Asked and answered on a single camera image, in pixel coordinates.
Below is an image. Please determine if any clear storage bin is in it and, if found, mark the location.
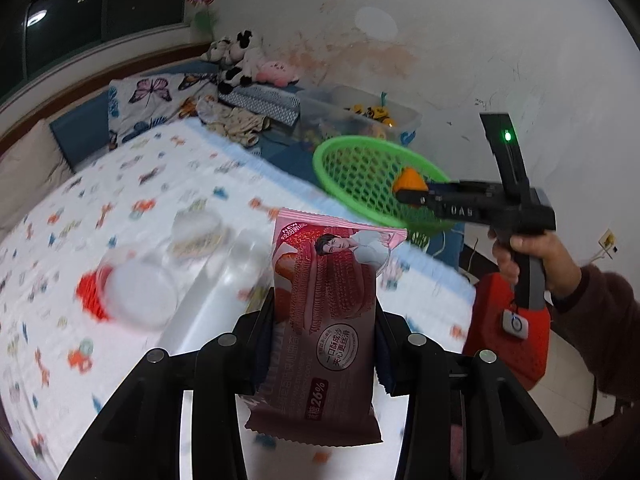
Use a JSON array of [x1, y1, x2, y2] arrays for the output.
[[295, 85, 421, 148]]

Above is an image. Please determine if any dark window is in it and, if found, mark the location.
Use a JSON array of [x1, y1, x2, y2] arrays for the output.
[[0, 0, 191, 91]]

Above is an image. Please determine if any yellow toy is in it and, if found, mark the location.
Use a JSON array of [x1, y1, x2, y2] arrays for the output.
[[350, 104, 393, 126]]

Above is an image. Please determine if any clear plastic container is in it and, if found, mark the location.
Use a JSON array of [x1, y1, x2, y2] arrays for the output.
[[220, 230, 276, 291]]

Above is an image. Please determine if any clear plastic pudding cup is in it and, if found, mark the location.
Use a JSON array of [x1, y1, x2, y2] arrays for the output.
[[172, 209, 232, 261]]

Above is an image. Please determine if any beige pillow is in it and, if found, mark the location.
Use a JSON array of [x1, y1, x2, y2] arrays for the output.
[[0, 119, 76, 231]]

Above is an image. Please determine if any green plastic basket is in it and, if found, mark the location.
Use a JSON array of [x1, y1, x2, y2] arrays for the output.
[[312, 135, 453, 233]]

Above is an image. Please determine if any white printed blanket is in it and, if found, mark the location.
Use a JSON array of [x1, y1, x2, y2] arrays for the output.
[[0, 122, 476, 480]]

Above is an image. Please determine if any crumpled beige clothing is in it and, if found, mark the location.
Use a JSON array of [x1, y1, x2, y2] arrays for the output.
[[195, 97, 273, 147]]

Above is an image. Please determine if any pink plush toy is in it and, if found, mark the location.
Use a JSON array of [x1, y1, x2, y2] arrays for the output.
[[255, 60, 299, 86]]

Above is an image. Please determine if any blue white patterned cloth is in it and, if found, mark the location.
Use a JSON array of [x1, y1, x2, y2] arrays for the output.
[[232, 85, 301, 123]]

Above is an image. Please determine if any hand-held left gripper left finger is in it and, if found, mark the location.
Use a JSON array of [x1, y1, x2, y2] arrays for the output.
[[57, 307, 276, 480]]

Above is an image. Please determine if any red plastic stool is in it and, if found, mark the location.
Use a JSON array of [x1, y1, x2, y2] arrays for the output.
[[462, 270, 551, 388]]

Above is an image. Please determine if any black white cow plush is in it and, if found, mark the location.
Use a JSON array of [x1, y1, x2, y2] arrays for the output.
[[217, 30, 263, 93]]

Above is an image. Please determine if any person's right forearm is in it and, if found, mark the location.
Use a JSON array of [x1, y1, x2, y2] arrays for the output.
[[547, 262, 640, 426]]

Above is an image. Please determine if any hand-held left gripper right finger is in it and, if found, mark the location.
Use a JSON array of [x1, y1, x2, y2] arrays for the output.
[[372, 305, 576, 480]]

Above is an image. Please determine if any white hanging tag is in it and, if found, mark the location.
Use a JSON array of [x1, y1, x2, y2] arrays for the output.
[[501, 310, 531, 341]]

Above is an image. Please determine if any butterfly print pillow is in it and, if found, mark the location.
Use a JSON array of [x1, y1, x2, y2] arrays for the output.
[[107, 72, 221, 151]]

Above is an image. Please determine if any red printed cup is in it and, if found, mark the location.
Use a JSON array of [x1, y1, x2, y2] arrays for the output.
[[75, 259, 181, 332]]

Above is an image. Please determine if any blue cushion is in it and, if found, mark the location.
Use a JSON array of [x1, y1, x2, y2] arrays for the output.
[[50, 105, 113, 171]]

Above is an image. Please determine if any pink snack packet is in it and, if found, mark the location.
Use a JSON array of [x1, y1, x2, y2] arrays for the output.
[[245, 208, 408, 447]]

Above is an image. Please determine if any person's right hand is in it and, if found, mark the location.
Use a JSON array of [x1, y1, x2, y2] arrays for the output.
[[487, 230, 583, 306]]

